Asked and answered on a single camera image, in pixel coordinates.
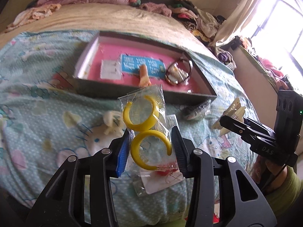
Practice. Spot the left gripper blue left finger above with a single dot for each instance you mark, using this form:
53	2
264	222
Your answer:
122	153

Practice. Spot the Hello Kitty teal blanket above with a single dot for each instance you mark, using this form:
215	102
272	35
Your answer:
44	120

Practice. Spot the window ledge with clothes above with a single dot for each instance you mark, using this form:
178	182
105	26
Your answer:
250	67

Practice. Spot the pile of clothes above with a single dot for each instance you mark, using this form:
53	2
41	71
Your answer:
203	25

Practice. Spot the beige bed cover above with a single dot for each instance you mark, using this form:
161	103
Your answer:
116	18

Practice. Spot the pink fuzzy garment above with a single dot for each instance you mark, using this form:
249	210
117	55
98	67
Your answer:
161	9

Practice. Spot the yellow hoop earrings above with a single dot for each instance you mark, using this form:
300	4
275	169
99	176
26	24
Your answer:
144	114

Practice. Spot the white earring card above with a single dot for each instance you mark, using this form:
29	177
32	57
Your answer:
110	70

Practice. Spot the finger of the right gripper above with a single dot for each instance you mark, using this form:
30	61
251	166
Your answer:
243	132

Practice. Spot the person's right hand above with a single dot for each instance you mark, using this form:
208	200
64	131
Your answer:
279	172

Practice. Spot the cream curtain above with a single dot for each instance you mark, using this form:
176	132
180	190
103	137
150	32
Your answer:
236	22

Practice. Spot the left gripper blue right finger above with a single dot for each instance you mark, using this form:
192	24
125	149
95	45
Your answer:
181	152

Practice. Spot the cream hair claw clip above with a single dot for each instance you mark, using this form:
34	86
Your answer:
235	111

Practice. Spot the dark cardboard box tray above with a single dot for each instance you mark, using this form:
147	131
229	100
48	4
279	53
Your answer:
111	91

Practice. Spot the pearl bead hair claw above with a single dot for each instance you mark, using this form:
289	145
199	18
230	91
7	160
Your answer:
114	122

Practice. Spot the orange spiral hair clip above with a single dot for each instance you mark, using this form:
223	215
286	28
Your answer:
144	77

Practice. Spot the small jewelry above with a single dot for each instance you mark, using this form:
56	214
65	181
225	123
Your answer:
177	75

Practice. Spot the red ball earrings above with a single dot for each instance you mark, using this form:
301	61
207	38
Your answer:
149	182

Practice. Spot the peach clothing on bed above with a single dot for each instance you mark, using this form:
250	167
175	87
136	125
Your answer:
31	15

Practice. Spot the brown leather wrist watch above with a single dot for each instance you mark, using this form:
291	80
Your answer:
184	64

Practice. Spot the basket of clothes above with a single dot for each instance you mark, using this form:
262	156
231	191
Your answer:
224	57

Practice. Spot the green fleece sleeve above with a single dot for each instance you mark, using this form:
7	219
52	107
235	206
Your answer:
285	191

